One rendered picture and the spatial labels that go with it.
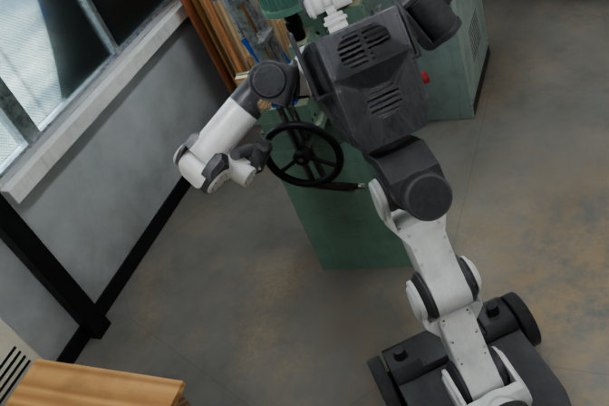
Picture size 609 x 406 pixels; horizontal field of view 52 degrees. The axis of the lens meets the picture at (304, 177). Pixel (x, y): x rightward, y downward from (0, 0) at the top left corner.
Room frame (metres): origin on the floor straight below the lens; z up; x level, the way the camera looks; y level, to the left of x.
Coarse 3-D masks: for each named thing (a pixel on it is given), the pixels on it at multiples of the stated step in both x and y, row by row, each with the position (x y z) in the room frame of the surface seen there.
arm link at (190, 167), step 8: (184, 160) 1.34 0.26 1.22; (192, 160) 1.33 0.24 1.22; (200, 160) 1.33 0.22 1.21; (184, 168) 1.34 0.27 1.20; (192, 168) 1.32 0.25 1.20; (200, 168) 1.31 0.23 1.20; (184, 176) 1.35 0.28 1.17; (192, 176) 1.32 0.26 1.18; (200, 176) 1.30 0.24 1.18; (192, 184) 1.34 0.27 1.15; (200, 184) 1.30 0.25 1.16
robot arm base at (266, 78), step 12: (252, 72) 1.32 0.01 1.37; (264, 72) 1.32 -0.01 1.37; (276, 72) 1.31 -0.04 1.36; (288, 72) 1.31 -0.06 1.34; (252, 84) 1.31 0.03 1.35; (264, 84) 1.30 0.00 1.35; (276, 84) 1.30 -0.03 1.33; (288, 84) 1.30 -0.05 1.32; (264, 96) 1.29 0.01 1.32; (276, 96) 1.29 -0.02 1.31; (288, 96) 1.29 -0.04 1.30
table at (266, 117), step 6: (258, 108) 2.00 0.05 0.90; (270, 108) 1.97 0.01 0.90; (264, 114) 1.98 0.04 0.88; (270, 114) 1.96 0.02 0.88; (318, 114) 1.85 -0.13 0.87; (324, 114) 1.84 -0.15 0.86; (258, 120) 1.99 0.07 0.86; (264, 120) 1.98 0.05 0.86; (270, 120) 1.97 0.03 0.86; (318, 120) 1.82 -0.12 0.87; (324, 120) 1.83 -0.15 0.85; (282, 132) 1.85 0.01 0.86; (306, 132) 1.81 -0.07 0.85; (312, 132) 1.80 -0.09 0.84
